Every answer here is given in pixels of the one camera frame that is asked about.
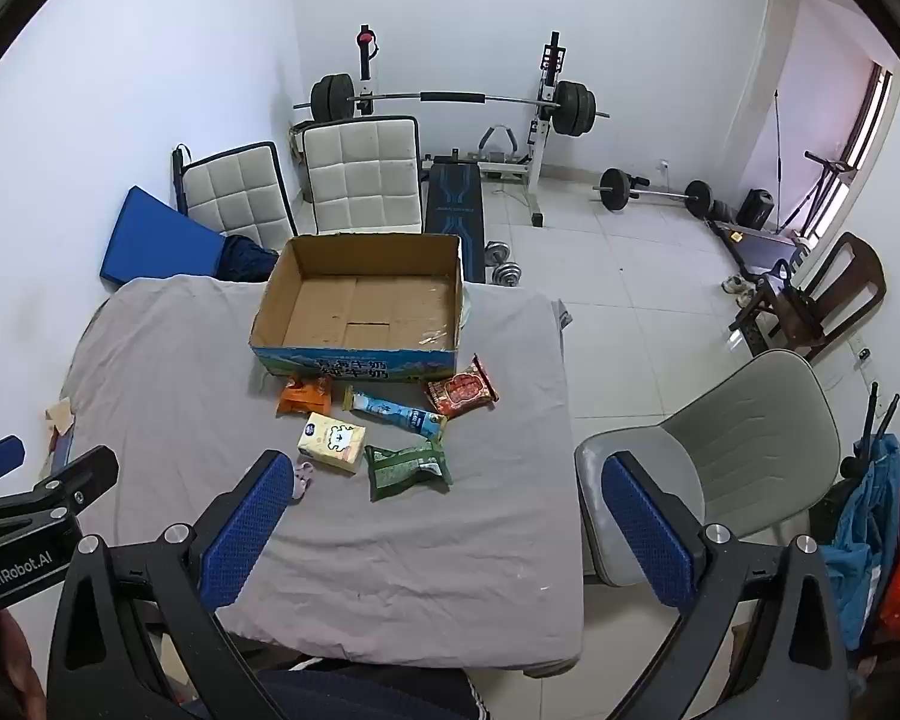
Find grey office chair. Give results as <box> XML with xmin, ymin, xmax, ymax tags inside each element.
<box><xmin>574</xmin><ymin>349</ymin><xmax>842</xmax><ymax>590</ymax></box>

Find blue bag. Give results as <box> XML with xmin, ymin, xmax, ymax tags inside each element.
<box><xmin>821</xmin><ymin>435</ymin><xmax>900</xmax><ymax>653</ymax></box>

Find white quilted chair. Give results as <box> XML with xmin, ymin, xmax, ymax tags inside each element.
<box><xmin>300</xmin><ymin>116</ymin><xmax>426</xmax><ymax>237</ymax></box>
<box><xmin>180</xmin><ymin>141</ymin><xmax>299</xmax><ymax>252</ymax></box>

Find green snack packet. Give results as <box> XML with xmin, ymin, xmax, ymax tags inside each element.
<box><xmin>364</xmin><ymin>439</ymin><xmax>455</xmax><ymax>503</ymax></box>

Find white barbell rack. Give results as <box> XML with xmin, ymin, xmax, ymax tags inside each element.
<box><xmin>356</xmin><ymin>26</ymin><xmax>571</xmax><ymax>230</ymax></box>

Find long barbell with black plates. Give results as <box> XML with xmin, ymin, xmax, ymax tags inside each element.
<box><xmin>292</xmin><ymin>73</ymin><xmax>611</xmax><ymax>140</ymax></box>

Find black speaker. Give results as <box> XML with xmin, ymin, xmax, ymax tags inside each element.
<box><xmin>739</xmin><ymin>189</ymin><xmax>775</xmax><ymax>230</ymax></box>

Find cardboard box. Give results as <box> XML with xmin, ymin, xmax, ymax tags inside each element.
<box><xmin>250</xmin><ymin>232</ymin><xmax>467</xmax><ymax>383</ymax></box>

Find black sticks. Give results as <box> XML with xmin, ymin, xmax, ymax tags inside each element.
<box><xmin>844</xmin><ymin>382</ymin><xmax>900</xmax><ymax>479</ymax></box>

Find black tripod stand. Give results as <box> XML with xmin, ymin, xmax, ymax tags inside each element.
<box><xmin>774</xmin><ymin>90</ymin><xmax>857</xmax><ymax>241</ymax></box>

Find dark blue cloth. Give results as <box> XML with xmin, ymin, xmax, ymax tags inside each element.
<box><xmin>214</xmin><ymin>235</ymin><xmax>280</xmax><ymax>286</ymax></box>

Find dark wooden chair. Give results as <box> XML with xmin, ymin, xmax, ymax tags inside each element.
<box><xmin>727</xmin><ymin>232</ymin><xmax>887</xmax><ymax>365</ymax></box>

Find window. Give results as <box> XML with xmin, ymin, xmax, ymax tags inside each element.
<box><xmin>855</xmin><ymin>64</ymin><xmax>895</xmax><ymax>160</ymax></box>

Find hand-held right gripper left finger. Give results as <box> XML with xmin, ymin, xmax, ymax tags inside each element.
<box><xmin>47</xmin><ymin>450</ymin><xmax>295</xmax><ymax>720</ymax></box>

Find black pole with strap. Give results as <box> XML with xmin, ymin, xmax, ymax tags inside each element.
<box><xmin>171</xmin><ymin>144</ymin><xmax>193</xmax><ymax>215</ymax></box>

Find red snack packet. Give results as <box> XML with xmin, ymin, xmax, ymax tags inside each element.
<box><xmin>424</xmin><ymin>354</ymin><xmax>500</xmax><ymax>419</ymax></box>

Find long blue snack packet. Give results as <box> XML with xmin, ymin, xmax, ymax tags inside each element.
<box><xmin>343</xmin><ymin>386</ymin><xmax>449</xmax><ymax>442</ymax></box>

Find black exercise machine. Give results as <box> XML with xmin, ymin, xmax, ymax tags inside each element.
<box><xmin>709</xmin><ymin>217</ymin><xmax>805</xmax><ymax>278</ymax></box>

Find yellow tissue pack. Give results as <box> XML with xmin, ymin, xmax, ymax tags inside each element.
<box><xmin>296</xmin><ymin>411</ymin><xmax>367</xmax><ymax>475</ymax></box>

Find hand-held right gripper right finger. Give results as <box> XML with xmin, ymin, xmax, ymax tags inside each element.
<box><xmin>600</xmin><ymin>450</ymin><xmax>852</xmax><ymax>720</ymax></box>

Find blue foam mat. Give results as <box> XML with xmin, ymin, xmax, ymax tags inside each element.
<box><xmin>100</xmin><ymin>186</ymin><xmax>226</xmax><ymax>293</ymax></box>

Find black weight bench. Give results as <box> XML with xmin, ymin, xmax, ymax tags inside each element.
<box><xmin>422</xmin><ymin>154</ymin><xmax>488</xmax><ymax>284</ymax></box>

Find orange snack packet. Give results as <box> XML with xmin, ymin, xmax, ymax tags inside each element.
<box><xmin>276</xmin><ymin>376</ymin><xmax>333</xmax><ymax>418</ymax></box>

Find person's dark trousers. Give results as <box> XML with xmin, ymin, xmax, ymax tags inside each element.
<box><xmin>255</xmin><ymin>658</ymin><xmax>490</xmax><ymax>720</ymax></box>

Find grey cloth cover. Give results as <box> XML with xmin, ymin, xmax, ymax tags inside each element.
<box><xmin>64</xmin><ymin>277</ymin><xmax>586</xmax><ymax>672</ymax></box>

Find short barbell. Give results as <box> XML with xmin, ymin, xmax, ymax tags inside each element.
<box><xmin>592</xmin><ymin>167</ymin><xmax>713</xmax><ymax>220</ymax></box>

